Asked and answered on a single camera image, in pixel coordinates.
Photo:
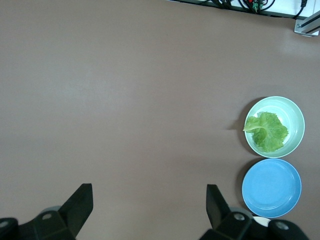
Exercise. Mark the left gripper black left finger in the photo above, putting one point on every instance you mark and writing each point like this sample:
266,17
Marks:
75,207

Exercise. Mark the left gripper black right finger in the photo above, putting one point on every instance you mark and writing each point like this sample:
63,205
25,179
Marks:
217,207

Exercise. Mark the green lettuce leaf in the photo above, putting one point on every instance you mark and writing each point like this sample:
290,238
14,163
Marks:
270,132

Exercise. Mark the beige round plate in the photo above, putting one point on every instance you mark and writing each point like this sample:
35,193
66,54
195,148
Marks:
262,221

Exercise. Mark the blue round plate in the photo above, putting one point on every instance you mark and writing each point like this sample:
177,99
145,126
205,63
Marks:
271,187

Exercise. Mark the pale green round plate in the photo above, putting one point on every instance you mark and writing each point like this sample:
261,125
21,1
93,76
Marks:
292,117

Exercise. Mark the aluminium frame bracket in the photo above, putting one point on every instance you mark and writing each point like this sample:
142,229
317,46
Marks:
306,25

